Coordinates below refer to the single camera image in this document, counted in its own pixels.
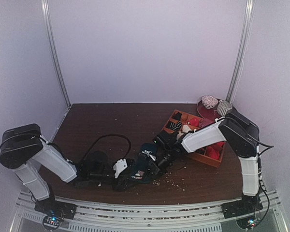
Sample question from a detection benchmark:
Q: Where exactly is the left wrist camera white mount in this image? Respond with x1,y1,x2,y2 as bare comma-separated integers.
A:
113,159,128,179

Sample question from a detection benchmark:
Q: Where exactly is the orange wooden divided tray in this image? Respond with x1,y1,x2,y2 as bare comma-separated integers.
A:
161,110,226,168

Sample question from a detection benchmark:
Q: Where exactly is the aluminium frame post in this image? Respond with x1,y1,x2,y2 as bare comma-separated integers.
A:
41,0,72,108
226,0,255,104

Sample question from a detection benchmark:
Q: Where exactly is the left aluminium frame post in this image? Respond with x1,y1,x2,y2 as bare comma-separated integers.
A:
41,0,72,108

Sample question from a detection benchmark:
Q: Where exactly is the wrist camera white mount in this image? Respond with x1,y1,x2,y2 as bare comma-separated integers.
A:
141,150,157,161
113,159,128,179

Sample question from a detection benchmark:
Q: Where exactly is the striped grey cup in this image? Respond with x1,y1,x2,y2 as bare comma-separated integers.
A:
217,101,233,116

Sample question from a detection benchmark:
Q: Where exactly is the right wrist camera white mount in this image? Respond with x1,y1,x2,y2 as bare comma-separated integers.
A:
141,150,157,161

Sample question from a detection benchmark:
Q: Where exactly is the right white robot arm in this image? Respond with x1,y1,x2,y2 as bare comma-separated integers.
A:
153,112,261,214

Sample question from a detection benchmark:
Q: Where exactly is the red white rolled sock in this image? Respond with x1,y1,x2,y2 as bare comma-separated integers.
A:
185,117,200,127

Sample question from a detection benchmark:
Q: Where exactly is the white dotted bowl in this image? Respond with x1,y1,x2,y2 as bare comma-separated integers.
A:
202,95,218,109

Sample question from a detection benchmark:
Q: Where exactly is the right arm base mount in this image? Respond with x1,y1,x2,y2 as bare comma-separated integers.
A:
221,195,263,230

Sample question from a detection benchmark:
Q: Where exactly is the cream rolled sock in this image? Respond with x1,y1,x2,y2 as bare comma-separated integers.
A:
176,124,194,139

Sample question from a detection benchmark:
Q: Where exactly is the black white striped sock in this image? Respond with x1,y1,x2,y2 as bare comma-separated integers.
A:
166,121,183,131

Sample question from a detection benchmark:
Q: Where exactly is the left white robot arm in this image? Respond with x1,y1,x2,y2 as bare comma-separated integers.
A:
0,123,135,215

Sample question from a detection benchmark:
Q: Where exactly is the red round plate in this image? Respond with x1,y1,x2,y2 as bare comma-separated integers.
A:
197,99,222,121

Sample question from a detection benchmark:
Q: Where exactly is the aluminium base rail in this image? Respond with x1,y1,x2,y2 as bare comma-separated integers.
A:
8,191,290,232

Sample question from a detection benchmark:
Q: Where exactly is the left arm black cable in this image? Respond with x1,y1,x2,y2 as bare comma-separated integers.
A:
81,134,132,165

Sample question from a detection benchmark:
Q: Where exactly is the dark green patterned sock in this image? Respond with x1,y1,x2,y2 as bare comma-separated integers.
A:
130,143,158,184

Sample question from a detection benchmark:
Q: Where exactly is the right aluminium frame post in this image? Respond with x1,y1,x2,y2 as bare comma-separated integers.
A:
226,0,255,104

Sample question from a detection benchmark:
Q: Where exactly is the black rolled sock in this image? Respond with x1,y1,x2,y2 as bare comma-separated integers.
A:
172,112,182,121

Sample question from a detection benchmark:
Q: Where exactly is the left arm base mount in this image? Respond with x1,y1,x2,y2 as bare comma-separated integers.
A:
34,201,77,232

